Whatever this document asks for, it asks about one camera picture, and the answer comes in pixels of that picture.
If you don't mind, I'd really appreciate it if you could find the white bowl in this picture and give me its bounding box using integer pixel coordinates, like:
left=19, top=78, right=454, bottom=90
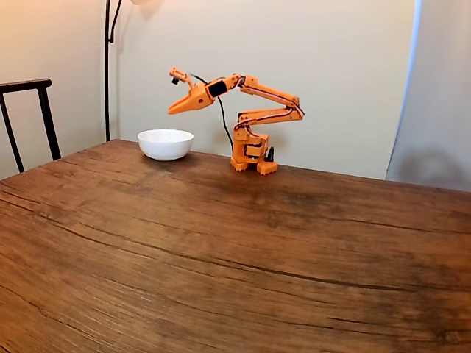
left=137, top=128, right=194, bottom=162

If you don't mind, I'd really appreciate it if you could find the black floor lamp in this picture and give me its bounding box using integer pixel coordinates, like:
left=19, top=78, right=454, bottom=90
left=104, top=0, right=165, bottom=143

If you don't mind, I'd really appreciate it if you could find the black wooden chair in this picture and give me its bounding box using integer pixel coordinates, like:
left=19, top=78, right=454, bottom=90
left=0, top=78, right=63, bottom=174

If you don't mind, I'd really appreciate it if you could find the pale curtain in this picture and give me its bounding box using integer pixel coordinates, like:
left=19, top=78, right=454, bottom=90
left=385, top=0, right=471, bottom=193

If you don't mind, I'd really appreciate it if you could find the black camera cable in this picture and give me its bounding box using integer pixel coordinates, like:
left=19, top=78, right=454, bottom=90
left=191, top=73, right=236, bottom=150

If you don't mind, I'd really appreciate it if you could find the orange gripper camera mount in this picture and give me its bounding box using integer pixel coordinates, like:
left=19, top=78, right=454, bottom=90
left=168, top=67, right=198, bottom=90

